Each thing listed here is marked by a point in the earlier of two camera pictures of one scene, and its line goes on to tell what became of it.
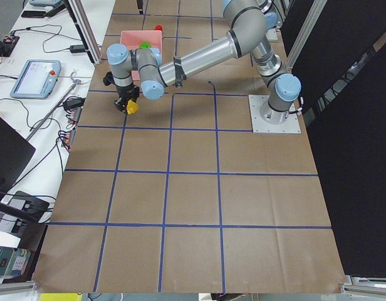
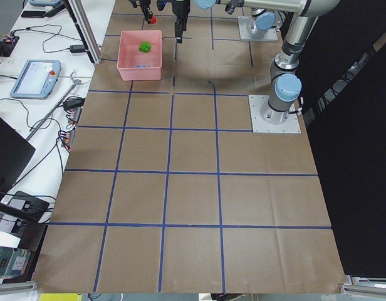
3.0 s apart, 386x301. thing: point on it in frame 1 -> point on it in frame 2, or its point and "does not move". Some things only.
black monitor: [11, 155] does not move
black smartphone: [33, 14] does not move
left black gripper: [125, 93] -> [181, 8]
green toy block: [145, 45] does not move
